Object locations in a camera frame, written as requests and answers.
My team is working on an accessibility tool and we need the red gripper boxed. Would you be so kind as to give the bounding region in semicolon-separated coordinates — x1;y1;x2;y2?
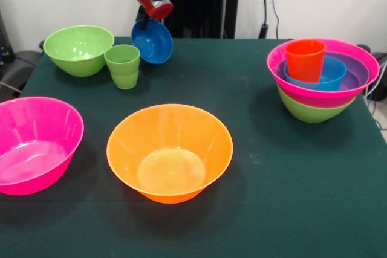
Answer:
129;0;174;30

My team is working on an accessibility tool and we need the dark blue bowl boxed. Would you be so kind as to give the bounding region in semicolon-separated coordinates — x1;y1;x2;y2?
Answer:
130;18;174;65

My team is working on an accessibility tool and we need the orange plastic bowl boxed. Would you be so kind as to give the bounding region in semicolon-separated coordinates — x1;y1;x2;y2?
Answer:
106;103;234;205

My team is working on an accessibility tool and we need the orange-red plastic cup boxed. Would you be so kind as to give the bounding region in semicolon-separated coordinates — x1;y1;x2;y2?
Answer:
285;39;327;83

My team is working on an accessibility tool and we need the translucent blue bowl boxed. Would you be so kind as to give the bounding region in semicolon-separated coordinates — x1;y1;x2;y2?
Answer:
283;56;347;92

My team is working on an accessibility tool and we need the pink plastic bowl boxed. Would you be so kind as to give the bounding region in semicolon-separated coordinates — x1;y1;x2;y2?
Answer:
266;38;380;108
0;96;85;196

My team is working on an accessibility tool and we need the purple plastic bowl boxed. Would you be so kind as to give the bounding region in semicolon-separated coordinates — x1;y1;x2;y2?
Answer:
275;52;371;92

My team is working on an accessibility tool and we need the green plastic cup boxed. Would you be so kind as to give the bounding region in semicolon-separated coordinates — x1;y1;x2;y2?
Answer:
104;44;141;90

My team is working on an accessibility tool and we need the green plastic bowl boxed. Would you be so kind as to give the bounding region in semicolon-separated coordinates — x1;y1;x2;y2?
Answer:
42;25;115;78
277;87;357;124

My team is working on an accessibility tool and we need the black equipment box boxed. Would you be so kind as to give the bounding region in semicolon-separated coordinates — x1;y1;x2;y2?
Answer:
0;10;15;71

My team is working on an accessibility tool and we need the dark green tablecloth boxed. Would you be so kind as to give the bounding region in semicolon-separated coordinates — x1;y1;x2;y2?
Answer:
0;36;387;258

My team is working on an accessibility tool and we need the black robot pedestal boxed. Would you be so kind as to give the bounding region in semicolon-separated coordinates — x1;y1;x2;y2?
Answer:
164;0;244;40

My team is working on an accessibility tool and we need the black wall cable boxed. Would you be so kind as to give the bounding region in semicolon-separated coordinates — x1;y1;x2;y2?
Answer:
258;0;281;40

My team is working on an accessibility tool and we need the grey cable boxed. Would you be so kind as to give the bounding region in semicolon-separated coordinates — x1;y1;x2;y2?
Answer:
0;81;24;94

